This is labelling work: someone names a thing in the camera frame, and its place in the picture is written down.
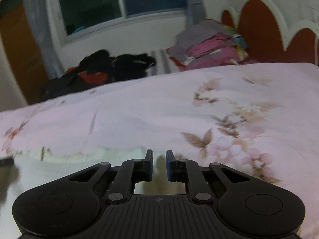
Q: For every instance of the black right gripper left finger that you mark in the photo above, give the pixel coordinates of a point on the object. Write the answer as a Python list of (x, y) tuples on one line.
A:
[(128, 174)]

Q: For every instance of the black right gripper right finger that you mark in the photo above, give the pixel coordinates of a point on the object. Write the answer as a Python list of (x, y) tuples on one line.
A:
[(189, 173)]

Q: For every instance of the white small cloth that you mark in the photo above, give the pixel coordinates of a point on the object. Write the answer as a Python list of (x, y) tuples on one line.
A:
[(33, 168)]

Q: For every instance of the pile of dark clothes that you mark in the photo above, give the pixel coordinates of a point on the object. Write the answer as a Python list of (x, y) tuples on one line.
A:
[(98, 69)]

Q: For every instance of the stack of folded clothes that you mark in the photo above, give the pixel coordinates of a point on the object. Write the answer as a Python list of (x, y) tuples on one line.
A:
[(208, 44)]

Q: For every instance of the pink floral bed sheet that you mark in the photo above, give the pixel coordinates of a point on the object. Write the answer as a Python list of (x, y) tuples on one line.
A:
[(261, 119)]

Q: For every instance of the striped pillow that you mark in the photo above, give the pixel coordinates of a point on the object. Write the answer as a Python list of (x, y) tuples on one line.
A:
[(164, 65)]

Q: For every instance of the red white flower headboard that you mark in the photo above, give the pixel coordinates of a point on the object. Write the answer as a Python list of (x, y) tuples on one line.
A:
[(269, 38)]

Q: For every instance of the brown wooden door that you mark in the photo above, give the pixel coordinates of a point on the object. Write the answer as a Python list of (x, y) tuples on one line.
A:
[(22, 51)]

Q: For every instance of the grey curtain left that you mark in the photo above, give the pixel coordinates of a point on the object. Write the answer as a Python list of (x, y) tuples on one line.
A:
[(37, 17)]

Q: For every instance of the window with white frame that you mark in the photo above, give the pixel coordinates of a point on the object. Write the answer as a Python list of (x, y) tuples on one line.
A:
[(78, 18)]

